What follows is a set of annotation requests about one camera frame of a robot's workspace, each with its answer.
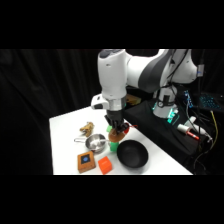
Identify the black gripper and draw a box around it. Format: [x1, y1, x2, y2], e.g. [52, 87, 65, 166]
[103, 109, 131, 136]

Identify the brown potato toy red cap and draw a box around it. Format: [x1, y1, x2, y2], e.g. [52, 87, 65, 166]
[108, 123, 138, 143]

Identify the black bowl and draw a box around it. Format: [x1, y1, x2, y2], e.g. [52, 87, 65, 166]
[116, 139, 150, 168]

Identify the small silver metal pan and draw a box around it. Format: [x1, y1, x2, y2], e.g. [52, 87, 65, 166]
[73, 133, 110, 154]

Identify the tan plush animal toy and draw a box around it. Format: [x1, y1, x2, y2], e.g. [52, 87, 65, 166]
[78, 121, 96, 137]

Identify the black robot stand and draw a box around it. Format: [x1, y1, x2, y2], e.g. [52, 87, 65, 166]
[123, 98, 214, 168]

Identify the orange block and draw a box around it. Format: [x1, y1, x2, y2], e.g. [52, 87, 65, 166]
[97, 156, 113, 175]

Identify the brown wooden block blue print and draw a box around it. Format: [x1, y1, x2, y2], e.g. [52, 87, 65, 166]
[76, 150, 98, 174]

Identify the green lit control box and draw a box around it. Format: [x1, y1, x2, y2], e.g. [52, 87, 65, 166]
[167, 108, 180, 125]

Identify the white cylinder red tip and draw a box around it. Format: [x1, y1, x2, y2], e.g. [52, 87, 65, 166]
[176, 123, 200, 141]

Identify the blue lit electronics box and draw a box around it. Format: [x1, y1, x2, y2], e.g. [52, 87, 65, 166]
[183, 89, 194, 110]

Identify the black curtain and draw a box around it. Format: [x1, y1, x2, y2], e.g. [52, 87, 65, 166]
[0, 49, 224, 176]

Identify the backlit keyboard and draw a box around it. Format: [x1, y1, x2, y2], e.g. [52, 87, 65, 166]
[198, 93, 222, 111]

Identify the yellow cable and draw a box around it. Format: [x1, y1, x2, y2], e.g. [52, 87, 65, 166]
[209, 109, 219, 141]

